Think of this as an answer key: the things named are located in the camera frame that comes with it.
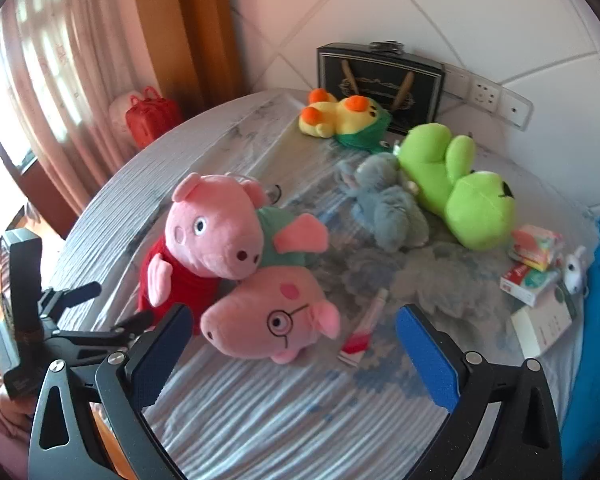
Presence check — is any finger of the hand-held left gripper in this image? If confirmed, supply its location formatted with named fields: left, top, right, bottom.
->
left=55, top=310, right=153, bottom=350
left=39, top=281, right=102, bottom=318

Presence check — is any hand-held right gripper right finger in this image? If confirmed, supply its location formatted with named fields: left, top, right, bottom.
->
left=395, top=303, right=563, bottom=480

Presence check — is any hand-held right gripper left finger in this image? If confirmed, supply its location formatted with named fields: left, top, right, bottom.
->
left=28, top=303, right=195, bottom=480

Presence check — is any pink pig plush with glasses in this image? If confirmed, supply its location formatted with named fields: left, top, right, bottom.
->
left=200, top=206, right=342, bottom=366

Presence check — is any white box with green end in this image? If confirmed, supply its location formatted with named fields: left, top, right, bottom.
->
left=511, top=285, right=578, bottom=358

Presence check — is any red and green toothpaste box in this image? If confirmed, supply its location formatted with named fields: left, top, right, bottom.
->
left=500, top=260, right=563, bottom=308

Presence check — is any pink pig plush red dress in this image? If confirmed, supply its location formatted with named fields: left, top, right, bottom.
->
left=137, top=172, right=271, bottom=336

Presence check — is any grey furry plush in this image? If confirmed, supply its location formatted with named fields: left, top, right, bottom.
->
left=337, top=152, right=431, bottom=253

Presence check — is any blue plastic crate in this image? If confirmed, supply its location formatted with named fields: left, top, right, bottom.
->
left=562, top=205, right=600, bottom=461

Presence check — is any small white plush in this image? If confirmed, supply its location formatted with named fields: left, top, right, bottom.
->
left=560, top=246, right=591, bottom=296

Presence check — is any green frog plush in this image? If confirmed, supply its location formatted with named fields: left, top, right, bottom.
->
left=397, top=123, right=518, bottom=252

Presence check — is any yellow duck plush green hood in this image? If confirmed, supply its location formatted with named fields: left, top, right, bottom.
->
left=299, top=88, right=393, bottom=150

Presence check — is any white ointment tube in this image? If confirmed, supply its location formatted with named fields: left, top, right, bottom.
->
left=337, top=288, right=390, bottom=371

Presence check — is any striped bed sheet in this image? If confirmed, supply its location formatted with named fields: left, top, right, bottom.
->
left=45, top=89, right=600, bottom=480

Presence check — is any white bag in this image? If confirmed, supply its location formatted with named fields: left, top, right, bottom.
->
left=109, top=87, right=146, bottom=133

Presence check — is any red handbag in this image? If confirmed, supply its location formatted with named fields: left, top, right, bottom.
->
left=125, top=86, right=183, bottom=150

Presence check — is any pink curtain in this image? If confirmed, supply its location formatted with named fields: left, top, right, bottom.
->
left=0, top=0, right=146, bottom=221

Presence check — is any black gift bag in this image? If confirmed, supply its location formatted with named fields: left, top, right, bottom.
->
left=316, top=40, right=447, bottom=136

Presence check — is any wall socket panel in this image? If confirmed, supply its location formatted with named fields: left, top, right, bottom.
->
left=442, top=62, right=535, bottom=128

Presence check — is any wooden partition frame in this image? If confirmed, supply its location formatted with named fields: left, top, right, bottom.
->
left=130, top=0, right=253, bottom=126

